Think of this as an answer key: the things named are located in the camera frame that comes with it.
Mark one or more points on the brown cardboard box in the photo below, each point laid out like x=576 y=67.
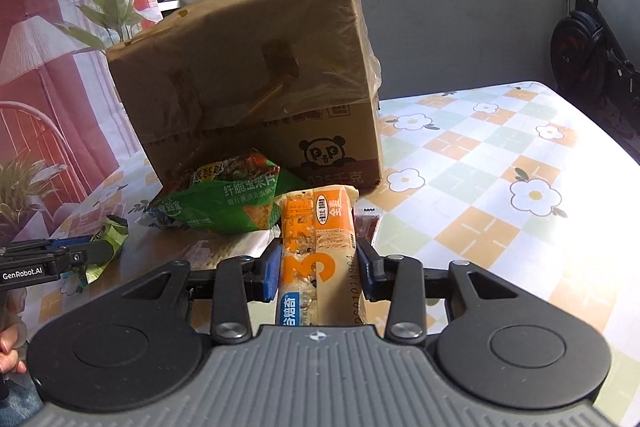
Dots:
x=225 y=57

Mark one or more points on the person's left hand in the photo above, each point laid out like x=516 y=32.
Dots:
x=10 y=357

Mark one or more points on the black exercise bike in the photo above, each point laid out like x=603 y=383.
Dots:
x=575 y=52

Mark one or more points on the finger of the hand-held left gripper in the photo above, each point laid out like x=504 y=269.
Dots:
x=87 y=254
x=70 y=241

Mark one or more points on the red printed curtain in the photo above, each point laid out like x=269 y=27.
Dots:
x=50 y=82

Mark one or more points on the dark red small packet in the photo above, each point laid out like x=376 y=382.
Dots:
x=367 y=227

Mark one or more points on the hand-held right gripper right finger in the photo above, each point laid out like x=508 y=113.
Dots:
x=367 y=272

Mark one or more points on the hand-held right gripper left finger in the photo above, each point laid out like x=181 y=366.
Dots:
x=272 y=272

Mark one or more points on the green chip packet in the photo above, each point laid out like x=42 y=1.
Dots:
x=225 y=207

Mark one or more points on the checked floral tablecloth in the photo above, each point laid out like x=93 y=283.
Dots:
x=500 y=157

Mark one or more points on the pale green snack packet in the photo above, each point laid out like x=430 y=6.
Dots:
x=112 y=232

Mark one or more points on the person's blue jeans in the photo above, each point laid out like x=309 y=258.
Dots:
x=17 y=399

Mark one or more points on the orange snack bar packet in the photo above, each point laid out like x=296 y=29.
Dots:
x=315 y=247

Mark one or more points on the multicoloured snack packet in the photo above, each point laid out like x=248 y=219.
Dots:
x=235 y=167

